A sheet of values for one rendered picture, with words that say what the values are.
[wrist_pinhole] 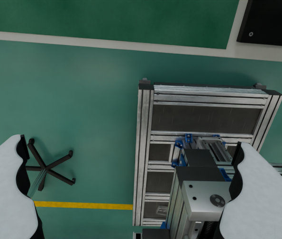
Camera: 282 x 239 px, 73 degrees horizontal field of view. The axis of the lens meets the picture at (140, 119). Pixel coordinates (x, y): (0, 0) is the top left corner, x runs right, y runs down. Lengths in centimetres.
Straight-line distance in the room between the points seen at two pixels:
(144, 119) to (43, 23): 80
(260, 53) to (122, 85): 92
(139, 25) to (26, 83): 113
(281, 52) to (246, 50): 9
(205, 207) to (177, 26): 42
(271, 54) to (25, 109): 146
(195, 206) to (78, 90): 112
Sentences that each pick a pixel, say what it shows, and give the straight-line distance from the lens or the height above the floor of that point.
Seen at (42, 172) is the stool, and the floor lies 12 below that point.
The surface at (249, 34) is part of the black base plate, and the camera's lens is 56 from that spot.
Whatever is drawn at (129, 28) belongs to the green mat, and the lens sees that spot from 51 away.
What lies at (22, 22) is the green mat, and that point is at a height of 75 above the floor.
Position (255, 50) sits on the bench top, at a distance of 60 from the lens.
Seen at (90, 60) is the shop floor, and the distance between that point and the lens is 132.
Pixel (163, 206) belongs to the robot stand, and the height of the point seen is 22.
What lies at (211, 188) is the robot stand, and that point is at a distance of 53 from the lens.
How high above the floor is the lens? 126
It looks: 61 degrees down
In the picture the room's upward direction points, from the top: 178 degrees clockwise
